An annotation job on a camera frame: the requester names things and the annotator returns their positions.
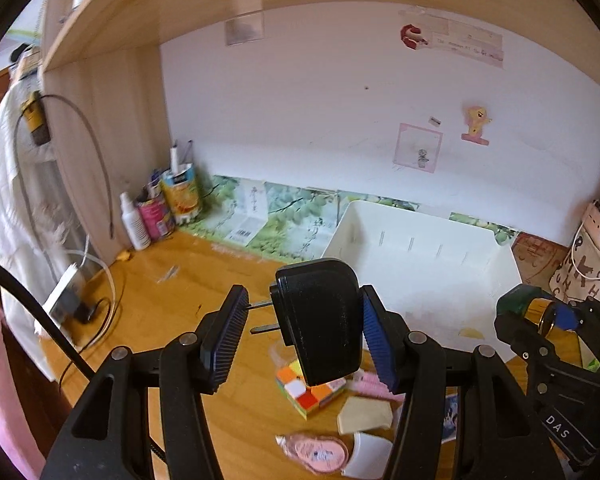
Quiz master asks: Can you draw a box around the black plug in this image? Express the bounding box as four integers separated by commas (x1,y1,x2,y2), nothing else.
72,300,99,324

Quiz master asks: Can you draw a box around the taped paper strip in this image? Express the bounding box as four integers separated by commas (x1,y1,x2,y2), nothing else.
399,6,507,69

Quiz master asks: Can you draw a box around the yellow pony wall sticker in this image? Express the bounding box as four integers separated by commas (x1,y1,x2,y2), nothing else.
461,102,495,146

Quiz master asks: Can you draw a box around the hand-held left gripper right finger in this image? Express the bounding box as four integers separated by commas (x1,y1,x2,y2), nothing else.
361,284,566,480

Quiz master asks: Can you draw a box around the pink tin can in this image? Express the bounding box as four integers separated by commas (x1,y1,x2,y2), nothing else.
136,194,176,241

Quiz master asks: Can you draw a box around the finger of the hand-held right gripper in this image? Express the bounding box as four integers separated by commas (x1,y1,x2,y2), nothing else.
494,305,564,362
554,297,600,368

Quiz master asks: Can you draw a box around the multicoloured puzzle cube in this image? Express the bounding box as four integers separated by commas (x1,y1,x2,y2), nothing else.
275,360,348,421

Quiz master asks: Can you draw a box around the white spray bottle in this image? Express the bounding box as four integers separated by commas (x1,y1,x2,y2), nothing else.
120,191,152,252

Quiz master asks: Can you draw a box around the printed photo card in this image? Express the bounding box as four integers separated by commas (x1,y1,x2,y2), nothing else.
440,392,459,446

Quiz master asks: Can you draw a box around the yellow and brown hanging pouch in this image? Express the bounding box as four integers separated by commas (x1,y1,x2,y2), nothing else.
20,91,51,146

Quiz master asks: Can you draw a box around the pink comb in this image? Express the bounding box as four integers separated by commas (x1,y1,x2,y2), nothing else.
347,369,406,402

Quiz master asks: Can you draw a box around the black power adapter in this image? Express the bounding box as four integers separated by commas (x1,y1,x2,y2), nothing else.
250,258,365,387

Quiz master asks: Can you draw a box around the white plastic storage bin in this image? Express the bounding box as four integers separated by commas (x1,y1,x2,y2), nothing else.
320,200,526,361

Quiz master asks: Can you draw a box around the yellow tin can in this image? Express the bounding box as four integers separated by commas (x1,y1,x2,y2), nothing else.
161,166,204,226

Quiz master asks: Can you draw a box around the grey hanging cable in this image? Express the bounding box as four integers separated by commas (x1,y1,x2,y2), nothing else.
42,92,116,239

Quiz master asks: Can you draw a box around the light green packet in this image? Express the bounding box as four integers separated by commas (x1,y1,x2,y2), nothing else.
577,332,600,374

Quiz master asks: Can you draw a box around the wooden shelf unit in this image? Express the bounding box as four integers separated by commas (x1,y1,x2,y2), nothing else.
39,0,573,263

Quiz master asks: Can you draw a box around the pink wall note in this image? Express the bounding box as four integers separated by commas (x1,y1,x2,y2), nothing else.
394,122,442,175

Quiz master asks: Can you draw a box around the beige printed bag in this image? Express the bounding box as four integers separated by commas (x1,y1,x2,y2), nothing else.
550,200,600,307

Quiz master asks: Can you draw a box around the white cable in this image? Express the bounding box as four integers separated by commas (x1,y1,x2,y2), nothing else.
75,249,117,348

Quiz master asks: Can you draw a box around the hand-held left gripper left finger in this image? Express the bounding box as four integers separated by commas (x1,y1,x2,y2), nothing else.
40,284,251,480

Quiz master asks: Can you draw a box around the green leaf poster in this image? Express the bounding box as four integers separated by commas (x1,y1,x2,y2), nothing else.
180,174,521,266

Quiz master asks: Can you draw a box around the thick black cable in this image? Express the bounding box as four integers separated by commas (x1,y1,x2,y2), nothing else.
0,250,96,377

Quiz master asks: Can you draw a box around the white hanging cloth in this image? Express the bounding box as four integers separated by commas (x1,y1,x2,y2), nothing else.
0,50,88,381

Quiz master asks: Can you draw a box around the brown patterned mat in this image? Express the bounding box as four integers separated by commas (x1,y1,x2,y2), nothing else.
510,232,572,292

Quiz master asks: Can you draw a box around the pink correction tape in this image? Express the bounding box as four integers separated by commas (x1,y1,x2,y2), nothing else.
275,432,351,479

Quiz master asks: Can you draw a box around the red wall sticker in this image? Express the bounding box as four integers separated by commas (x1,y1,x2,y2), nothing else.
400,22,431,51

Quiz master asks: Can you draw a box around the thin black cable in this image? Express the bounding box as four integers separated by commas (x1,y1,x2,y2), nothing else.
57,297,115,391

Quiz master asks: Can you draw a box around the pink chair cover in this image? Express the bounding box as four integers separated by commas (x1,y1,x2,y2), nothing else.
0,297,47,467

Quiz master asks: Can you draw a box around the beige sticky note pad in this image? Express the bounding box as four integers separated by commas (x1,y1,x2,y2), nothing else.
337,395,395,436

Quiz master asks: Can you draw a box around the white power strip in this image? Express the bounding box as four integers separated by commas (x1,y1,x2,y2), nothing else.
42,262,84,322

